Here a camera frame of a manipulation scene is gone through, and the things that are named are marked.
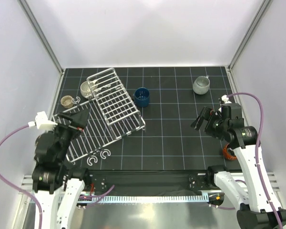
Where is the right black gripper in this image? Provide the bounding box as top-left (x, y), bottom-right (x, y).
top-left (191, 106), bottom-right (229, 141)

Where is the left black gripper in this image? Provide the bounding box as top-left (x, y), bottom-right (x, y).
top-left (50, 108), bottom-right (89, 161)

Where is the grey speckled mug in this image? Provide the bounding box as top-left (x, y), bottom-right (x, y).
top-left (193, 76), bottom-right (210, 95)

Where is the orange patterned mug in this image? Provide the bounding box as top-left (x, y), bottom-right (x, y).
top-left (223, 144), bottom-right (237, 161)

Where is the blue mug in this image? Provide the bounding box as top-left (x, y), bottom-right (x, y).
top-left (132, 87), bottom-right (150, 108)

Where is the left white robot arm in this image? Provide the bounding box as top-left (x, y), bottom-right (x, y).
top-left (29, 110), bottom-right (92, 229)

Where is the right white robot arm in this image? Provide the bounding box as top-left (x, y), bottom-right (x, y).
top-left (191, 103), bottom-right (286, 229)

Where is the small brown cup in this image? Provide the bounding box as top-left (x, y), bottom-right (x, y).
top-left (60, 95), bottom-right (74, 109)

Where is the white ribbed cup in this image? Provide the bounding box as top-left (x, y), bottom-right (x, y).
top-left (80, 80), bottom-right (97, 100)

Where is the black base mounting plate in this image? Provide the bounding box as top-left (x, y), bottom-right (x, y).
top-left (89, 170), bottom-right (222, 196)

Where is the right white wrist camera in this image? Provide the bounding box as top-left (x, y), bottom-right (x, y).
top-left (220, 95), bottom-right (232, 104)

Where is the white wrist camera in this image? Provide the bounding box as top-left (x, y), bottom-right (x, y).
top-left (28, 111), bottom-right (58, 131)
top-left (220, 95), bottom-right (232, 104)

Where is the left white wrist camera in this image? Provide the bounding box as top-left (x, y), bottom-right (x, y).
top-left (28, 111), bottom-right (58, 131)

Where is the silver wire dish rack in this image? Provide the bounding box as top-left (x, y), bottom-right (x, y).
top-left (63, 68), bottom-right (146, 166)

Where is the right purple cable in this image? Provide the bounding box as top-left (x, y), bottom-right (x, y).
top-left (208, 92), bottom-right (286, 229)

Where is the purple cable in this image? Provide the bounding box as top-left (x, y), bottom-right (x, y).
top-left (208, 92), bottom-right (286, 229)
top-left (0, 124), bottom-right (44, 229)

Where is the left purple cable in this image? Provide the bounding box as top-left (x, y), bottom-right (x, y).
top-left (0, 124), bottom-right (44, 229)

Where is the white slotted cable duct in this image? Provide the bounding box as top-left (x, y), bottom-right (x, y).
top-left (99, 195), bottom-right (209, 204)

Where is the right aluminium frame post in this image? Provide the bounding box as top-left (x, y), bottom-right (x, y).
top-left (228, 0), bottom-right (273, 71)

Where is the aluminium frame post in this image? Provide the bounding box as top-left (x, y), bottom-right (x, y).
top-left (228, 0), bottom-right (273, 71)
top-left (17, 0), bottom-right (63, 75)

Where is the left aluminium frame post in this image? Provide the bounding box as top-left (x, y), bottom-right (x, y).
top-left (17, 0), bottom-right (63, 75)

